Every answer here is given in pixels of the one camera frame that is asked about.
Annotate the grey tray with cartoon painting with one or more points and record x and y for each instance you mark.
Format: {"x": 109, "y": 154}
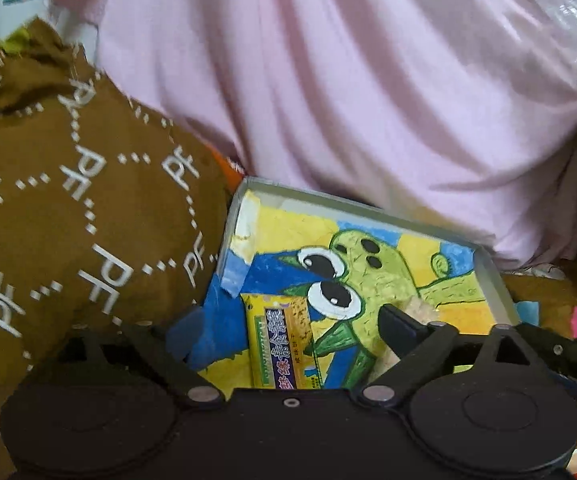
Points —
{"x": 288, "y": 225}

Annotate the brown printed cloth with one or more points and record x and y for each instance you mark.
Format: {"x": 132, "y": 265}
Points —
{"x": 68, "y": 210}

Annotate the beige snack bar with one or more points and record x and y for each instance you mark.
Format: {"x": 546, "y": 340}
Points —
{"x": 418, "y": 310}

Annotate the yellow snack packet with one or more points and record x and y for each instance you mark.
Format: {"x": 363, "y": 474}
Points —
{"x": 278, "y": 330}

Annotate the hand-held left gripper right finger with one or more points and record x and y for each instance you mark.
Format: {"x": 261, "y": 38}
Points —
{"x": 393, "y": 322}

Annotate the yellow-green cloth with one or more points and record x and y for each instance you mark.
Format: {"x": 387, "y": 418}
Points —
{"x": 16, "y": 40}

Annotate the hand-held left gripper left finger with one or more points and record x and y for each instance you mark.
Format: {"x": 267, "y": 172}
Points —
{"x": 186, "y": 335}

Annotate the pink cloth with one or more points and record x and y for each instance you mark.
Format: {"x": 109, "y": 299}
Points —
{"x": 343, "y": 85}

